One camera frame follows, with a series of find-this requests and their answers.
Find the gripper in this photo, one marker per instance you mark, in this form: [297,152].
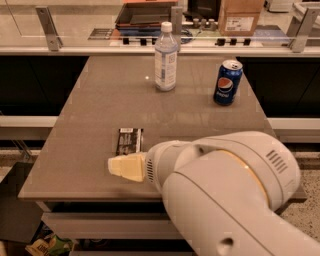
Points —
[151,166]

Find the black rxbar chocolate bar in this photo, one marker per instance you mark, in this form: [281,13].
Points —
[129,141]

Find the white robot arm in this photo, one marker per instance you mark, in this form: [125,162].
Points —
[222,192]

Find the clear plastic water bottle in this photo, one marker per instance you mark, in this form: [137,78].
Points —
[166,49]

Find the white drawer front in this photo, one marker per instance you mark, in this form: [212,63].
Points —
[111,226]

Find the green snack bag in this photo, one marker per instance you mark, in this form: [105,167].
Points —
[51,245]

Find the blue pepsi can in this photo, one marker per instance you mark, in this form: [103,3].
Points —
[229,76]

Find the dark open tray box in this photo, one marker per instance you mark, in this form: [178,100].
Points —
[150,12]

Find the brown cardboard box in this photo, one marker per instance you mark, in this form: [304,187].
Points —
[239,17]

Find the left metal bracket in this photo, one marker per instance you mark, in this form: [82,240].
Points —
[53,40]

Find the metal bracket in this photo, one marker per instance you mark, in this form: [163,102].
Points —
[300,40]
[53,40]
[176,20]

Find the middle metal bracket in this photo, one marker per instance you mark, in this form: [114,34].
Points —
[176,20]

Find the right metal bracket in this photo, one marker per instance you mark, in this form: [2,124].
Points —
[300,40]

